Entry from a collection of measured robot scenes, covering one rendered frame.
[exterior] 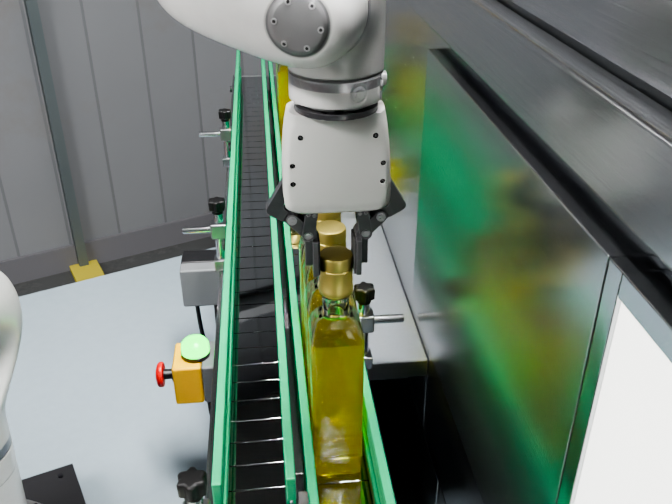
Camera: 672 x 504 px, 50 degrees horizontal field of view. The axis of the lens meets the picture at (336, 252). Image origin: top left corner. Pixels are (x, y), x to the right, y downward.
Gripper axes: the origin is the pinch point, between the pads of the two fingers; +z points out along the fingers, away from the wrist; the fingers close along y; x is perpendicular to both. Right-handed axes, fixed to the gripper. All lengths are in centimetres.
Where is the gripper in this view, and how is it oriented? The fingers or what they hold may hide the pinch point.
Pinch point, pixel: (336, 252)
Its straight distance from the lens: 72.0
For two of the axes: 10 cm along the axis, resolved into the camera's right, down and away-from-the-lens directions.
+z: 0.0, 8.7, 4.9
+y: -10.0, 0.5, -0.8
